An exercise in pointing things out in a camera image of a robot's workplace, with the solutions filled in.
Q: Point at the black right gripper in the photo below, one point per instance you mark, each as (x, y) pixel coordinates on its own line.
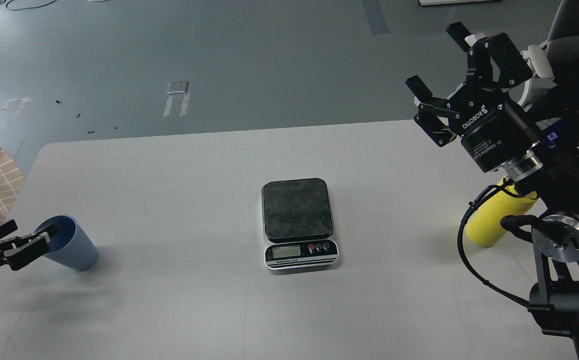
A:
(491, 127)

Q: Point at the blue ribbed plastic cup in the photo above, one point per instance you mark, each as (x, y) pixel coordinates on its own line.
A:
(71, 246)

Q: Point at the yellow squeeze bottle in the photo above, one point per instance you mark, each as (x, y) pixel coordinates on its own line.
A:
(483, 227)

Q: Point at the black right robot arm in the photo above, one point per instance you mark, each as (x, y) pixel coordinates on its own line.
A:
(539, 151)

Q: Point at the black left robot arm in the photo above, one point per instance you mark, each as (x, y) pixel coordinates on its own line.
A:
(19, 251)

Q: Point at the digital kitchen scale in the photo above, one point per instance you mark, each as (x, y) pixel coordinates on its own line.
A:
(298, 227)

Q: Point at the grey office chair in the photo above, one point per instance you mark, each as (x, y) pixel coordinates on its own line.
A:
(555, 62)

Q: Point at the grey floor plate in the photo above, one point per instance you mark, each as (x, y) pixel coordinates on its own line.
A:
(176, 87)

